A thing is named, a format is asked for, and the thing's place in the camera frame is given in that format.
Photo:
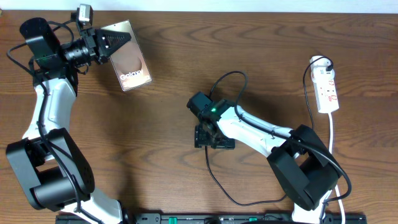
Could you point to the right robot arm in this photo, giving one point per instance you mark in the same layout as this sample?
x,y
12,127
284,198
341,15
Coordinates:
x,y
303,166

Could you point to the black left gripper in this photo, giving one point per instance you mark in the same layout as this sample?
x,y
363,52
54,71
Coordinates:
x,y
96,45

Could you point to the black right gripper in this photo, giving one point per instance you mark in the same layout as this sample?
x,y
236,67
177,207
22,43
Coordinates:
x,y
200,140

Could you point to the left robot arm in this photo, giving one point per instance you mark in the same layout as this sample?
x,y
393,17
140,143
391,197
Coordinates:
x,y
51,170

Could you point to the white power strip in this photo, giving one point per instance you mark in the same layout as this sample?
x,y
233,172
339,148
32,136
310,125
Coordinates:
x,y
323,78

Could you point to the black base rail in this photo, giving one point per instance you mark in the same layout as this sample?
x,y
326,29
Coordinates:
x,y
156,218

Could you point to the Galaxy S25 Ultra smartphone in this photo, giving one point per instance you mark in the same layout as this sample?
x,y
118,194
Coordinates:
x,y
128,61

